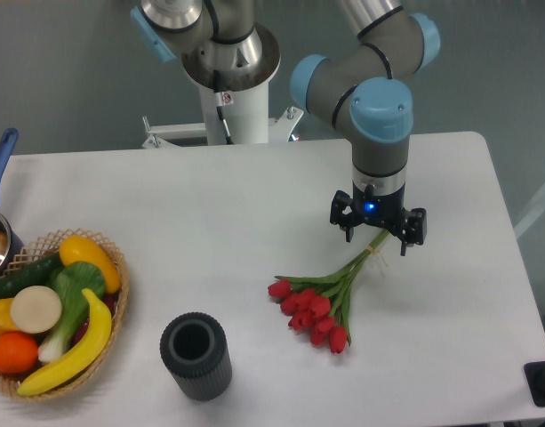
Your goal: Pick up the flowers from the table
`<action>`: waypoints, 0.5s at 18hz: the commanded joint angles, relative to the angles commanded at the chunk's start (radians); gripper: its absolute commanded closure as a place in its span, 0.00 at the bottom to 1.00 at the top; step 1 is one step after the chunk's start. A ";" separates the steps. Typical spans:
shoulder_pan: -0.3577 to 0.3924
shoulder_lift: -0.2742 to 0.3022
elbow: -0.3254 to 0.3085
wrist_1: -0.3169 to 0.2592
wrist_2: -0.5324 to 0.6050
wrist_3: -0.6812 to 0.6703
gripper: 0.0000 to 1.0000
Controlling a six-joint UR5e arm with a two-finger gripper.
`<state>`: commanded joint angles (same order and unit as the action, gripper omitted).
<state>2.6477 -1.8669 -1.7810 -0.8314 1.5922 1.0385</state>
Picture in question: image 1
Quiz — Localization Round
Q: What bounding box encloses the woven wicker basket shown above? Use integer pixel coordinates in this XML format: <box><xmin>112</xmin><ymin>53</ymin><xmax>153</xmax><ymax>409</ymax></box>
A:
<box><xmin>0</xmin><ymin>229</ymin><xmax>129</xmax><ymax>401</ymax></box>

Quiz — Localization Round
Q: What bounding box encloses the orange plastic orange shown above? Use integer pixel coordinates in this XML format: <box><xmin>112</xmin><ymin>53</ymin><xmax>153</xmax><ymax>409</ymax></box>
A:
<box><xmin>0</xmin><ymin>332</ymin><xmax>38</xmax><ymax>375</ymax></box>

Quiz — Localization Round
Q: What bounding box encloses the green plastic bok choy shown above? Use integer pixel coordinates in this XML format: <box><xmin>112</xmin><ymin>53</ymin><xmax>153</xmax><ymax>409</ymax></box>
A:
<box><xmin>38</xmin><ymin>262</ymin><xmax>105</xmax><ymax>365</ymax></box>

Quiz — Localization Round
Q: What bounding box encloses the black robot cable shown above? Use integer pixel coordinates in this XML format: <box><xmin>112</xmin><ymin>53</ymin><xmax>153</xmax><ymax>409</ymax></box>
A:
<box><xmin>211</xmin><ymin>69</ymin><xmax>235</xmax><ymax>146</ymax></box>

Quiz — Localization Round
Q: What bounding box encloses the black device at edge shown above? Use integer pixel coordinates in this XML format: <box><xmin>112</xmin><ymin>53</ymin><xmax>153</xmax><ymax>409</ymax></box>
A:
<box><xmin>524</xmin><ymin>361</ymin><xmax>545</xmax><ymax>407</ymax></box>

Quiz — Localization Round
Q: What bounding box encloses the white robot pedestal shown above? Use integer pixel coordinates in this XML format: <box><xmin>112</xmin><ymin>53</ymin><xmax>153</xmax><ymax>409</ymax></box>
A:
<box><xmin>142</xmin><ymin>82</ymin><xmax>304</xmax><ymax>149</ymax></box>

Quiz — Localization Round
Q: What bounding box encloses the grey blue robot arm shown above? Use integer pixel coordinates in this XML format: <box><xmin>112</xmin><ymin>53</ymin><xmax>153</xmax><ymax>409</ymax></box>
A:
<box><xmin>131</xmin><ymin>1</ymin><xmax>440</xmax><ymax>248</ymax></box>

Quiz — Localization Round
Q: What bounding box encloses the dark grey ribbed vase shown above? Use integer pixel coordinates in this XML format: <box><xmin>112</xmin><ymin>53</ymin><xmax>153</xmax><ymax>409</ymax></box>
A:
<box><xmin>159</xmin><ymin>312</ymin><xmax>233</xmax><ymax>401</ymax></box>

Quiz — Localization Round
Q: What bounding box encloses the yellow plastic lemon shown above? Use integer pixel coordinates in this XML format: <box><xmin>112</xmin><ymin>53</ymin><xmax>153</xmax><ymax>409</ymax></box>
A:
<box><xmin>59</xmin><ymin>235</ymin><xmax>121</xmax><ymax>294</ymax></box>

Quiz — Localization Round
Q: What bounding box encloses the red tulip bouquet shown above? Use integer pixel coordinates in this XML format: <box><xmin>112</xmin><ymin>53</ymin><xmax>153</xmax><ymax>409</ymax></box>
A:
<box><xmin>267</xmin><ymin>230</ymin><xmax>389</xmax><ymax>354</ymax></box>

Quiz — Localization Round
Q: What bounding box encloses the white frame at right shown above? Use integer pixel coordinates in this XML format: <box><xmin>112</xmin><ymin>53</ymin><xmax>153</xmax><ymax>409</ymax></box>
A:
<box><xmin>514</xmin><ymin>182</ymin><xmax>545</xmax><ymax>239</ymax></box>

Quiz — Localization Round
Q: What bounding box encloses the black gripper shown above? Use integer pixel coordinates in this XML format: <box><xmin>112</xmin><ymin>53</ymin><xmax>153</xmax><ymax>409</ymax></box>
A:
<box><xmin>330</xmin><ymin>185</ymin><xmax>427</xmax><ymax>256</ymax></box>

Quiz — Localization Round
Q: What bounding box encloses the yellow plastic banana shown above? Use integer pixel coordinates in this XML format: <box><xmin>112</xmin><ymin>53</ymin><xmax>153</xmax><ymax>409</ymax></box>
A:
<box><xmin>17</xmin><ymin>288</ymin><xmax>112</xmax><ymax>397</ymax></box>

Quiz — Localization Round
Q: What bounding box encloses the red plastic fruit in basket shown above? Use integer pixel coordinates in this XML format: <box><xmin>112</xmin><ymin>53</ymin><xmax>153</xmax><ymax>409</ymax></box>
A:
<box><xmin>71</xmin><ymin>294</ymin><xmax>117</xmax><ymax>345</ymax></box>

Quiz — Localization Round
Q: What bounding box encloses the green plastic cucumber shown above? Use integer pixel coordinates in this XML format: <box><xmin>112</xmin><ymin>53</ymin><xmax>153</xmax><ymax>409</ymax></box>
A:
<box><xmin>0</xmin><ymin>252</ymin><xmax>63</xmax><ymax>299</ymax></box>

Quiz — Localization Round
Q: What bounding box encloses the beige round mushroom cap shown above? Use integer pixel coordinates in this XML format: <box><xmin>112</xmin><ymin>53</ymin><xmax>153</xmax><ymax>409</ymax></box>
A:
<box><xmin>10</xmin><ymin>286</ymin><xmax>62</xmax><ymax>334</ymax></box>

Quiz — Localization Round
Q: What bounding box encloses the yellow plastic bell pepper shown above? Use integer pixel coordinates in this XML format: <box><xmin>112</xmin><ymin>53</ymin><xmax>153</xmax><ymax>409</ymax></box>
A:
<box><xmin>0</xmin><ymin>298</ymin><xmax>20</xmax><ymax>336</ymax></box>

